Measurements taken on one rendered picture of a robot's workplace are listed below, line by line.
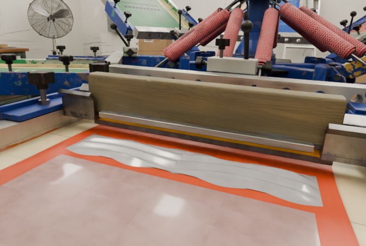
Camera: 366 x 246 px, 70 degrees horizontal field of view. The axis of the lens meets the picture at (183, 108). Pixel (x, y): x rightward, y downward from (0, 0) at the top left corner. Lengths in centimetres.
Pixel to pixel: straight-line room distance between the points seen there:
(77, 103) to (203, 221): 32
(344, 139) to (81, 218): 32
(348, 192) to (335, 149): 5
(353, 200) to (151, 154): 26
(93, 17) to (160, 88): 539
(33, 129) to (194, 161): 28
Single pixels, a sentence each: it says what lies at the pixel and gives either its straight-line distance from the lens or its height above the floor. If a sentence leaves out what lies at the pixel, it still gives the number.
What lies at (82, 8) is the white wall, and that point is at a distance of 596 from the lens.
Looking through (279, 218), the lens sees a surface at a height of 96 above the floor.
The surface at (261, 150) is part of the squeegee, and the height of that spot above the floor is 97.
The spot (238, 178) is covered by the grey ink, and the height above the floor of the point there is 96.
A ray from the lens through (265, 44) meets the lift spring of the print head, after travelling 90.
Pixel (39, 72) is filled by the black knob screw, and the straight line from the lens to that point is 51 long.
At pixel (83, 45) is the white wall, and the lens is 598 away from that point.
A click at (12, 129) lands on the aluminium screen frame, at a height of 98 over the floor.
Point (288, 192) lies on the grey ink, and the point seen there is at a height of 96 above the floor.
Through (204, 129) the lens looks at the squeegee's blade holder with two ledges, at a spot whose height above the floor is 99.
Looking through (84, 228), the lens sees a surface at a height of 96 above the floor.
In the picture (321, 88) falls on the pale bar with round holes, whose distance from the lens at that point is 62.
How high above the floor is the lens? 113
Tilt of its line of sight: 16 degrees down
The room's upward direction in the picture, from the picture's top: 2 degrees clockwise
